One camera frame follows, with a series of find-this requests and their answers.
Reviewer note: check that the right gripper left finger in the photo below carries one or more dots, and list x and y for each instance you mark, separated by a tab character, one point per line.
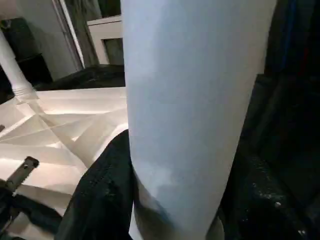
100	195

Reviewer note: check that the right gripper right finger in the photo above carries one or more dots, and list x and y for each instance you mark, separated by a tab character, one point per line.
262	205

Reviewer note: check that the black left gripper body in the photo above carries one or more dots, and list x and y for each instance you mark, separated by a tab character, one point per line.
22	212

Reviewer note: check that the white plastic table top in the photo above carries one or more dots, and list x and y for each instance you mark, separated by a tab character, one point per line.
62	112

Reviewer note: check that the white plastic table leg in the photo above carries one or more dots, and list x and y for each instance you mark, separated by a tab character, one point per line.
15	75
187	100

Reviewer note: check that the black work mat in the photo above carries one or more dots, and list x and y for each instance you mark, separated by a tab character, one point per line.
100	77

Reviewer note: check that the white glass-door cabinet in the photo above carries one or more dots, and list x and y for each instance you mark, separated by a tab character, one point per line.
95	37

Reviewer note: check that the large black case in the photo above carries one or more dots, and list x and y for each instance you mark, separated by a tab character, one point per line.
287	37

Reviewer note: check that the grey curtain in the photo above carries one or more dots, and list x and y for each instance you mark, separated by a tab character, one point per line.
85	10

